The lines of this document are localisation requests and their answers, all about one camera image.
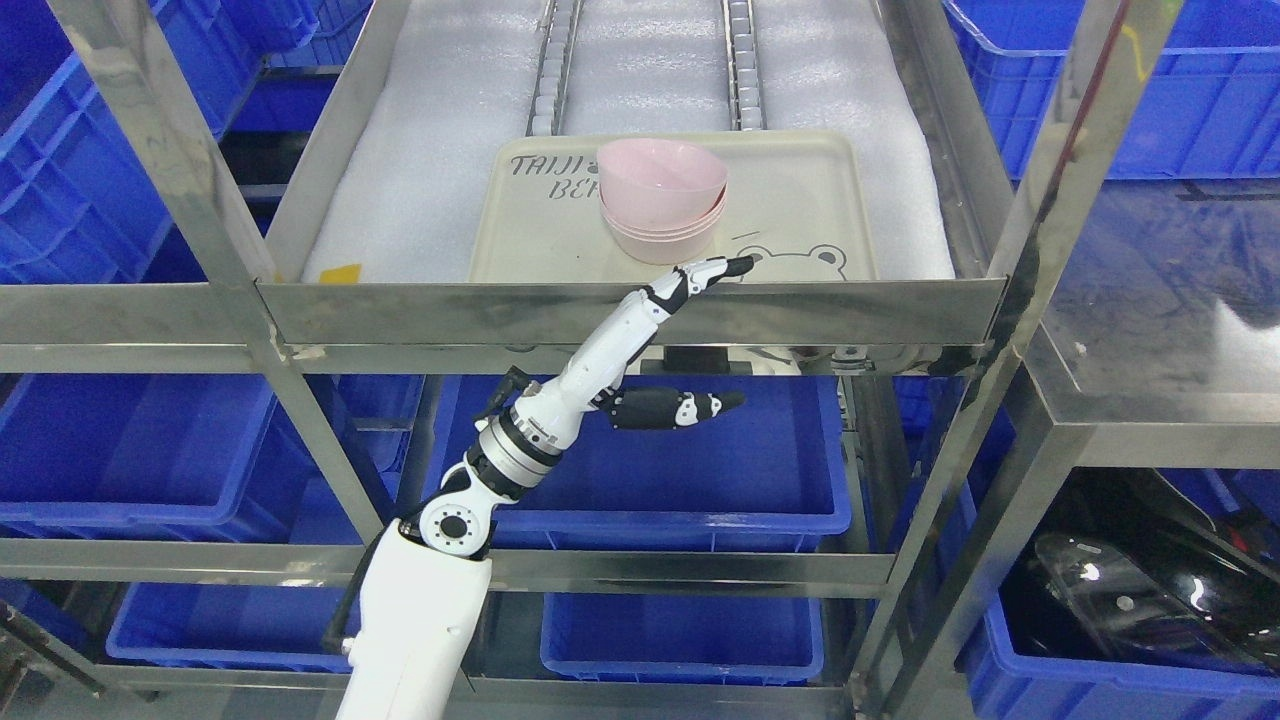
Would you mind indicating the stack of pink bowls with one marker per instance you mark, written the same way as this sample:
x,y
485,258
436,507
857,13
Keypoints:
x,y
668,247

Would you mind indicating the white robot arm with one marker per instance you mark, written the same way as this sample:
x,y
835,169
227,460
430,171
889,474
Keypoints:
x,y
428,576

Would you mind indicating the blue bin holding helmet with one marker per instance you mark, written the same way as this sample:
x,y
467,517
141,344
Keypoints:
x,y
1007,683

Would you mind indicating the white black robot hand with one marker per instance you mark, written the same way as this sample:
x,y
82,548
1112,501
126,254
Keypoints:
x,y
620,350

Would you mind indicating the blue bin under shelf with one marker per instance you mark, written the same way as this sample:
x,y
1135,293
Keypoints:
x,y
767,476

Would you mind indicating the stainless steel table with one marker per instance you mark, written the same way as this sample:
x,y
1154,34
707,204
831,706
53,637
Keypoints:
x,y
1161,340

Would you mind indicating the black helmet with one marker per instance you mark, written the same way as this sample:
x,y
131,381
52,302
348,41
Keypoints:
x,y
1173,567

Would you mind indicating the white foam shelf liner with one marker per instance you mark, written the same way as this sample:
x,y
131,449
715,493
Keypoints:
x,y
461,83

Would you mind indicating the stainless steel shelf rack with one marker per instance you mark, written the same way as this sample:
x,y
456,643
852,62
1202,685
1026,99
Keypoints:
x,y
237,322

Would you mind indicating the pink plastic bowl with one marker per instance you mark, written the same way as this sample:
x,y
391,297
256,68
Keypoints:
x,y
659,183

